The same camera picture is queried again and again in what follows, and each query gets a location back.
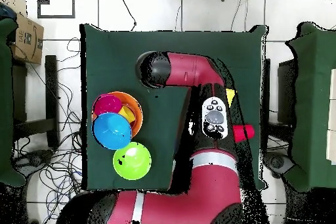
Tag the large blue bowl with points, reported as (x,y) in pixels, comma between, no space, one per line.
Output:
(111,132)

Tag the cardboard box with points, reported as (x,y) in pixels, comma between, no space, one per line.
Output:
(27,40)

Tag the yellow cup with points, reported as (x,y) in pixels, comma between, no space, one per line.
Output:
(230,94)
(127,113)

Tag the orange-yellow cup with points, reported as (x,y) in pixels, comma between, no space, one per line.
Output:
(230,103)

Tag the white box stack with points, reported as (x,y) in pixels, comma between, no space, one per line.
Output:
(332,116)

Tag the black square frame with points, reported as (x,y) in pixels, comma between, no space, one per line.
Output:
(56,17)

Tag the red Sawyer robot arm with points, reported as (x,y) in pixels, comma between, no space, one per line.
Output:
(189,69)

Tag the dark green tablecloth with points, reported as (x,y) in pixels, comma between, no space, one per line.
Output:
(118,50)

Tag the small magenta bowl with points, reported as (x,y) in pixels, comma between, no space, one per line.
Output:
(107,104)

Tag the large orange-yellow bowl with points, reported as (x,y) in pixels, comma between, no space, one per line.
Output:
(132,100)

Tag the green cloth-covered table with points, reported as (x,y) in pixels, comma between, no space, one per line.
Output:
(5,103)
(312,103)

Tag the large green bowl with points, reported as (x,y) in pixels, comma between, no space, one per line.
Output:
(131,163)

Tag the black metal stand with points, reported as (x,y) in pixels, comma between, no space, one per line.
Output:
(51,90)

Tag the red cup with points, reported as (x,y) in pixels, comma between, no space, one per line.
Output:
(249,132)

